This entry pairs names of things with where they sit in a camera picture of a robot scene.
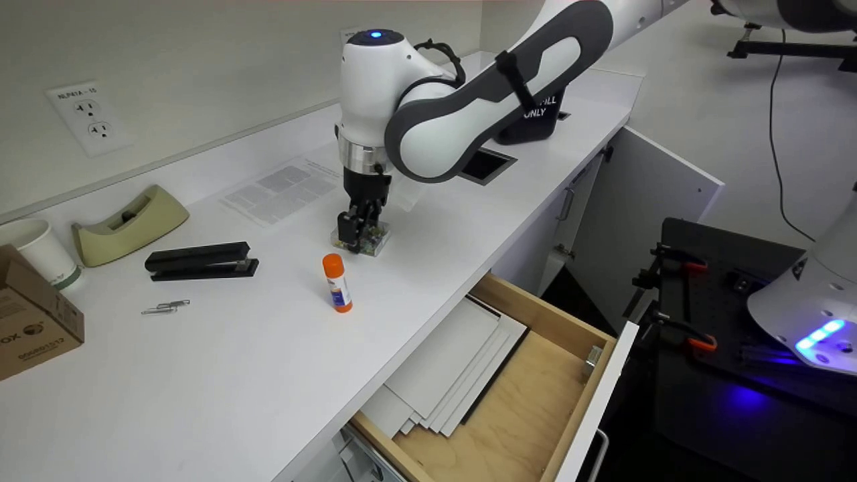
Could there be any white paper cup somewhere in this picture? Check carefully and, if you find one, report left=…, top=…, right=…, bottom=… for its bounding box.
left=0, top=216, right=84, bottom=295

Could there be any black hanging cable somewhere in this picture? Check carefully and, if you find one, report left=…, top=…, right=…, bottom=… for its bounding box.
left=766, top=24, right=817, bottom=247

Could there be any silver staple strip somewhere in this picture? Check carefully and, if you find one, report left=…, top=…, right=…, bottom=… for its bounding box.
left=139, top=298, right=192, bottom=319

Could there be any metal drawer handle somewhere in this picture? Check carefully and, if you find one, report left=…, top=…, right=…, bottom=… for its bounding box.
left=580, top=427, right=612, bottom=482

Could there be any black camera stand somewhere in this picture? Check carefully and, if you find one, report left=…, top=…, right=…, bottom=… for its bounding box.
left=723, top=21, right=857, bottom=74

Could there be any orange capped glue stick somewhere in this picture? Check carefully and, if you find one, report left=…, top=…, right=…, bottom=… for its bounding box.
left=319, top=253, right=356, bottom=317

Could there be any black rectangular counter opening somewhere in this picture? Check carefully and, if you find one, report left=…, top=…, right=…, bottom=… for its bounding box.
left=459, top=147, right=518, bottom=188

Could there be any black stapler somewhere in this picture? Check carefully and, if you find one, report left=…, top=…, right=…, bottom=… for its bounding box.
left=141, top=239, right=261, bottom=287

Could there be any white wall outlet plate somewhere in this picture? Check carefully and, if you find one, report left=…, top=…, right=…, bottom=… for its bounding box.
left=44, top=81, right=127, bottom=159

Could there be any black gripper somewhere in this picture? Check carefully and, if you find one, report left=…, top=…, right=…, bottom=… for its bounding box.
left=335, top=164, right=396, bottom=257

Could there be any grey folders stack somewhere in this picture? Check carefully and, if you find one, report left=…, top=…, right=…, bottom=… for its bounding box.
left=358, top=298, right=532, bottom=443

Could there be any green tape dispenser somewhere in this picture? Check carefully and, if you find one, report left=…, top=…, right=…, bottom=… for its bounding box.
left=70, top=183, right=192, bottom=270

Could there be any printed paper sheet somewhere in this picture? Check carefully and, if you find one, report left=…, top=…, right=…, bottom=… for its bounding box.
left=217, top=155, right=348, bottom=227

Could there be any black robot cart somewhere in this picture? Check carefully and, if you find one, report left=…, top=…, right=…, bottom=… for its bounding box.
left=624, top=216, right=857, bottom=482

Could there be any open wooden drawer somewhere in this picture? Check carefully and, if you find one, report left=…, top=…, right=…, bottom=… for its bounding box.
left=342, top=270, right=641, bottom=482

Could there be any orange handled black clamp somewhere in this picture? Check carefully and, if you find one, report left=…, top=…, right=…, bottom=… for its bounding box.
left=640, top=307, right=723, bottom=357
left=635, top=242, right=711, bottom=289

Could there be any brown cardboard box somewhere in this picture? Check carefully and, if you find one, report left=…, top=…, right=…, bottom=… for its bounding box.
left=0, top=244, right=88, bottom=386

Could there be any white cabinet door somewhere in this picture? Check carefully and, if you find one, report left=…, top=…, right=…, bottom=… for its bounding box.
left=568, top=123, right=726, bottom=334

